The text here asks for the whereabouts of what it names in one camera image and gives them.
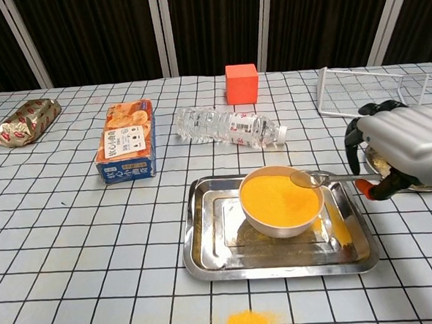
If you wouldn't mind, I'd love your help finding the metal spoon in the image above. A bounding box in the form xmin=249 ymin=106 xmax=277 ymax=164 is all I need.
xmin=289 ymin=163 xmax=383 ymax=191

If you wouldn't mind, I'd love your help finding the gold foil snack packet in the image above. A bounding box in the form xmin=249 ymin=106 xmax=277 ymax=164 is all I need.
xmin=0 ymin=97 xmax=64 ymax=149

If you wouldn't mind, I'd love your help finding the white black checked tablecloth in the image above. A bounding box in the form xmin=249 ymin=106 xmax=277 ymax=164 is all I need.
xmin=0 ymin=60 xmax=432 ymax=324

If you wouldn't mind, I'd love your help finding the orange cube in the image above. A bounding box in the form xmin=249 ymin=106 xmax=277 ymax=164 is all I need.
xmin=224 ymin=63 xmax=261 ymax=106

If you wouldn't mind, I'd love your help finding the black white-framed folding screen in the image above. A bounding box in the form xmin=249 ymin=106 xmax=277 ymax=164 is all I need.
xmin=0 ymin=0 xmax=432 ymax=94

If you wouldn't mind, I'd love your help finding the round steel plate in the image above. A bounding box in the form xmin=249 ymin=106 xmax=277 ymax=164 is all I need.
xmin=363 ymin=139 xmax=432 ymax=196

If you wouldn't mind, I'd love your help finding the orange blue biscuit box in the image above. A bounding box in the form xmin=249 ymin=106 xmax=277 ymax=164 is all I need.
xmin=91 ymin=98 xmax=159 ymax=187

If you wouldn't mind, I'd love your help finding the orange powder pile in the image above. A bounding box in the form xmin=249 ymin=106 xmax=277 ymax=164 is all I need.
xmin=223 ymin=306 xmax=282 ymax=324

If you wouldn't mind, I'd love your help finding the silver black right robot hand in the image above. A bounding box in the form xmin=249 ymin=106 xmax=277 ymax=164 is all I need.
xmin=341 ymin=97 xmax=432 ymax=213

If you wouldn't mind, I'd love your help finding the orange bowl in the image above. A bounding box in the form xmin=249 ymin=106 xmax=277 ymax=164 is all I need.
xmin=237 ymin=162 xmax=327 ymax=242

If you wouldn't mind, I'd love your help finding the clear plastic container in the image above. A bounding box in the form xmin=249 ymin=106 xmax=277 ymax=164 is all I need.
xmin=312 ymin=60 xmax=432 ymax=121

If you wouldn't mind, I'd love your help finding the rectangular steel tray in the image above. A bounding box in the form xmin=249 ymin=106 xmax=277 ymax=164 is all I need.
xmin=177 ymin=166 xmax=381 ymax=285

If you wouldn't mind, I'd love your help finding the clear plastic water bottle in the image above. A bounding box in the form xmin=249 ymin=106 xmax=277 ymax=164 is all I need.
xmin=173 ymin=101 xmax=289 ymax=155

